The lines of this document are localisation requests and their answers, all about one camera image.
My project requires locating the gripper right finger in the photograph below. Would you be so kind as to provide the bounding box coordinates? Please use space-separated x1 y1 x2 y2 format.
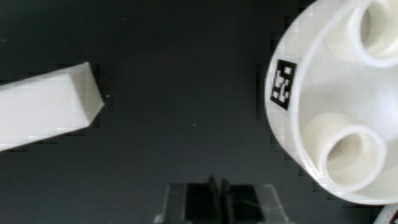
220 180 291 224

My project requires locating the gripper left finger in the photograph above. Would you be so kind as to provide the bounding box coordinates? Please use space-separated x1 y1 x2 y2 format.
154 183 220 224

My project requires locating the white round stool seat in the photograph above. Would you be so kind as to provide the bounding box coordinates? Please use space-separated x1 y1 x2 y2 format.
264 0 398 205

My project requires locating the white L-shaped obstacle fence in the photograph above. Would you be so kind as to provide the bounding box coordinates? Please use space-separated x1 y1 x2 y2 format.
0 63 104 151

